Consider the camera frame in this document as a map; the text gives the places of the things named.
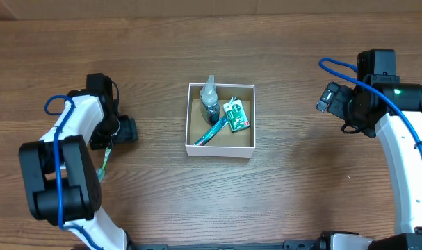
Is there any clear soap pump bottle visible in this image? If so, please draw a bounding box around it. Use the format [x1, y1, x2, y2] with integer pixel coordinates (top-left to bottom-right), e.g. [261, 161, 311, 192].
[200, 75, 220, 126]

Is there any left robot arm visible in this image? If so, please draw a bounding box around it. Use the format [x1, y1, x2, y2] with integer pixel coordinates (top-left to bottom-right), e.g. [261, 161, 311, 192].
[18, 73, 138, 249]

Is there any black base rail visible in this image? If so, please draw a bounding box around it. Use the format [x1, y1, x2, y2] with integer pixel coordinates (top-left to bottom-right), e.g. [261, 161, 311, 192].
[127, 239, 331, 250]

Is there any green soap bar package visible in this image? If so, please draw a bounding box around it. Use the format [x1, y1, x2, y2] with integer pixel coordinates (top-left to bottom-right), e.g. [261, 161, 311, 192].
[223, 97, 250, 133]

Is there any green Colgate toothbrush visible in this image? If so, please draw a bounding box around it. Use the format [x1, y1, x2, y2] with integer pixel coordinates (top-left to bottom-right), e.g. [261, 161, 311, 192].
[96, 148, 111, 182]

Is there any Colgate toothpaste tube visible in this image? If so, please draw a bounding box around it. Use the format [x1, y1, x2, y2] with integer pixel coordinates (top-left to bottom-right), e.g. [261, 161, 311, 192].
[194, 116, 228, 146]

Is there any white cardboard box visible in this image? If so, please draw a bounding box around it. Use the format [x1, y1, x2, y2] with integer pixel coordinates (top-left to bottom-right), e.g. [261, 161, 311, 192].
[185, 83, 256, 158]

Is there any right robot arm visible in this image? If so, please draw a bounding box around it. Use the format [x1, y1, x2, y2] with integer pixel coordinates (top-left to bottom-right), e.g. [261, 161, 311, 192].
[313, 49, 422, 249]

